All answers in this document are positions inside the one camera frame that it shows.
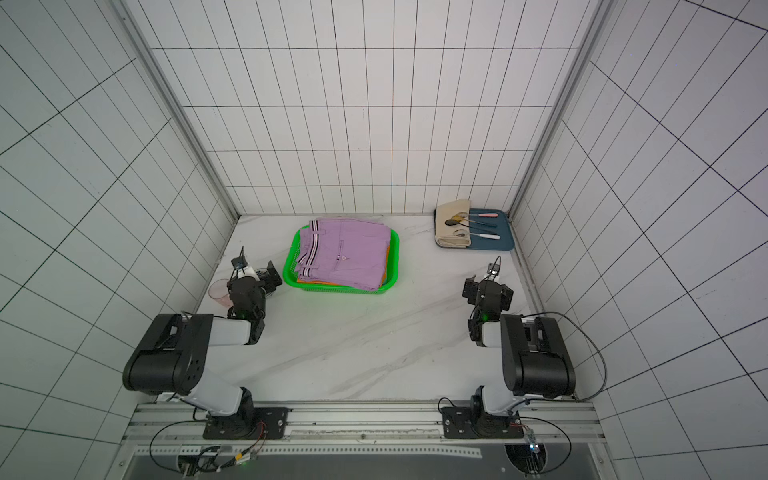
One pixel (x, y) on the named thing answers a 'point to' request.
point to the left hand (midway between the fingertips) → (258, 270)
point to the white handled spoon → (464, 233)
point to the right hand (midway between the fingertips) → (479, 277)
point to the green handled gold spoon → (461, 218)
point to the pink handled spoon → (480, 214)
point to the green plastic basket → (391, 273)
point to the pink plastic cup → (219, 291)
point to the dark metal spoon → (453, 222)
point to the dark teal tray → (502, 230)
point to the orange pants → (326, 282)
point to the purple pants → (343, 252)
